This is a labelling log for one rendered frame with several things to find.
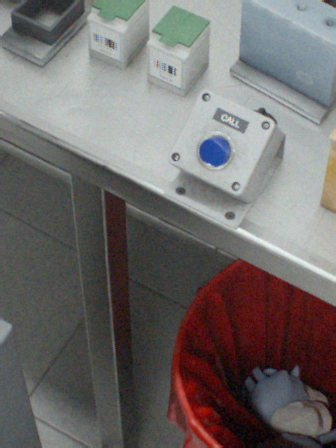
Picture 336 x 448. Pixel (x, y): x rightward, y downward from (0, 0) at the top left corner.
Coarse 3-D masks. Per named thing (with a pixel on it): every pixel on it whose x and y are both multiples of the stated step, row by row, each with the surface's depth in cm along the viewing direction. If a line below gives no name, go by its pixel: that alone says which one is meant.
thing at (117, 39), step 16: (96, 0) 109; (112, 0) 109; (128, 0) 109; (144, 0) 109; (96, 16) 109; (112, 16) 108; (128, 16) 108; (144, 16) 111; (96, 32) 110; (112, 32) 109; (128, 32) 109; (144, 32) 113; (96, 48) 112; (112, 48) 111; (128, 48) 111; (112, 64) 113; (128, 64) 113
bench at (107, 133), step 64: (0, 0) 118; (192, 0) 118; (0, 64) 113; (64, 64) 113; (0, 128) 112; (64, 128) 109; (128, 128) 109; (320, 128) 109; (128, 192) 108; (320, 192) 106; (256, 256) 104; (320, 256) 102; (128, 320) 143; (128, 384) 156
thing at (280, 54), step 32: (256, 0) 105; (288, 0) 105; (256, 32) 108; (288, 32) 105; (320, 32) 103; (256, 64) 111; (288, 64) 108; (320, 64) 105; (288, 96) 110; (320, 96) 109
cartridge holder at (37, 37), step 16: (32, 0) 114; (48, 0) 116; (64, 0) 115; (80, 0) 113; (16, 16) 112; (32, 16) 115; (48, 16) 115; (64, 16) 112; (80, 16) 115; (16, 32) 114; (32, 32) 113; (48, 32) 111; (64, 32) 114; (16, 48) 113; (32, 48) 113; (48, 48) 113
